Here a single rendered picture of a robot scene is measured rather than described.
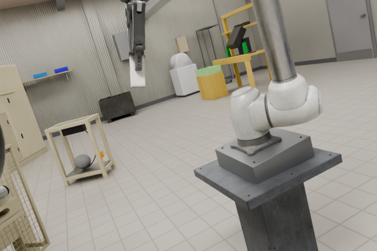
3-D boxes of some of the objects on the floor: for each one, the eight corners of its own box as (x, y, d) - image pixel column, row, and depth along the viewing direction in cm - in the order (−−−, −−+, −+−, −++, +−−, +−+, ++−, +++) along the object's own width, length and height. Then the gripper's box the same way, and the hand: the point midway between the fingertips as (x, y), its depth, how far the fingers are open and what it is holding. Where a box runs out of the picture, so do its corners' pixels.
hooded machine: (196, 91, 1015) (185, 51, 991) (204, 91, 958) (193, 49, 935) (176, 97, 988) (165, 57, 965) (183, 97, 932) (171, 55, 908)
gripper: (156, -32, 62) (161, 82, 61) (145, -5, 75) (149, 91, 73) (119, -37, 60) (123, 83, 59) (114, -8, 72) (118, 91, 71)
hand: (137, 71), depth 66 cm, fingers closed
